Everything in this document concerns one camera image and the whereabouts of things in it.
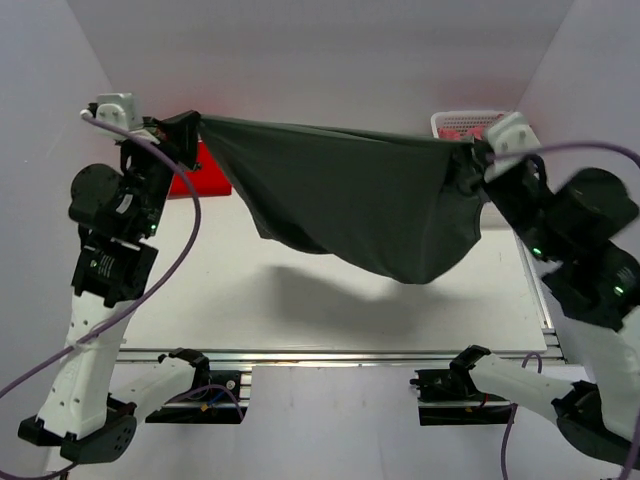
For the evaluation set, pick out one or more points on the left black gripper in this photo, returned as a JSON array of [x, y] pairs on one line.
[[180, 131]]

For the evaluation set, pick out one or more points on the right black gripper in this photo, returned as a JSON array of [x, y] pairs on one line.
[[495, 180]]

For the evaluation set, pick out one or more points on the dark grey t-shirt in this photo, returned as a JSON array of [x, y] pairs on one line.
[[399, 206]]

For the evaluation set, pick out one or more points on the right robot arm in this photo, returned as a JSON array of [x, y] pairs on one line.
[[596, 284]]

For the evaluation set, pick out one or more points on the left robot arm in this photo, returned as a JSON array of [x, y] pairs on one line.
[[116, 211]]

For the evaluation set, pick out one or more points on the folded red t-shirt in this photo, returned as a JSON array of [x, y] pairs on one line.
[[208, 180]]

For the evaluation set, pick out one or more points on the crumpled pink t-shirt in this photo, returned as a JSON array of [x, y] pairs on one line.
[[460, 134]]

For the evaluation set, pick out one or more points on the white plastic basket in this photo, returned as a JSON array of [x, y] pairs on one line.
[[465, 119]]

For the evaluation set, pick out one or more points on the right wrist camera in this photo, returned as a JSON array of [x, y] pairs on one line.
[[510, 137]]

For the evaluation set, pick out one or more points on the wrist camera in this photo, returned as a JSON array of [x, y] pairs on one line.
[[510, 137], [116, 109]]

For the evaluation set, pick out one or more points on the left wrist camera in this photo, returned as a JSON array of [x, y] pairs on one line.
[[116, 109]]

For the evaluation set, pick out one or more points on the aluminium table rail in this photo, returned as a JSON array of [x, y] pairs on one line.
[[553, 354]]

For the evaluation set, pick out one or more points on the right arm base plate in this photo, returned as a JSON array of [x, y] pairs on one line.
[[443, 401]]

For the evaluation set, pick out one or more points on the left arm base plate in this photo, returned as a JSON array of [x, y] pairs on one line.
[[212, 406]]

